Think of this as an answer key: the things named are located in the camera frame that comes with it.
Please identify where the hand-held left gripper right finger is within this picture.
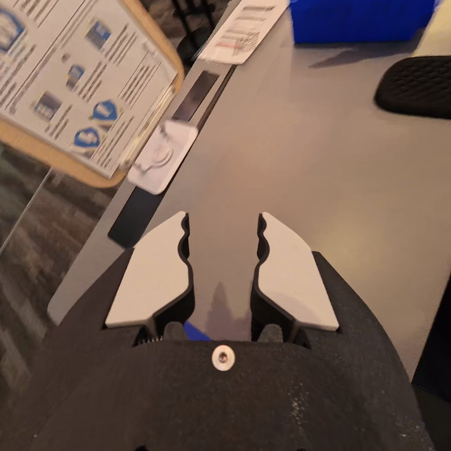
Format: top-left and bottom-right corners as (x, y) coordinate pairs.
(251, 212), (340, 342)

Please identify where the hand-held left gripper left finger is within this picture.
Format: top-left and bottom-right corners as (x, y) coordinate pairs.
(105, 211), (195, 340)

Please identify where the blue plastic bin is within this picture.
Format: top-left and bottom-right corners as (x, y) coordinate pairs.
(184, 321), (213, 342)
(289, 0), (441, 44)

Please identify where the wooden document stand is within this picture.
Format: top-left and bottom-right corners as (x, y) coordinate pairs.
(0, 0), (184, 188)

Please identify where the printed instruction sheet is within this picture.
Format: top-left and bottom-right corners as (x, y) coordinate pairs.
(0, 0), (178, 178)

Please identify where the black sign stand with pole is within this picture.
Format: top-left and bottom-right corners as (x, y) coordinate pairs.
(169, 0), (217, 64)

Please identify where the paper sheet in plastic sleeve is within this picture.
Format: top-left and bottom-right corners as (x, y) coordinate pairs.
(197, 0), (289, 65)

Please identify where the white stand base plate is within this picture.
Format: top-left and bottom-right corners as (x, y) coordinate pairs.
(128, 120), (199, 195)

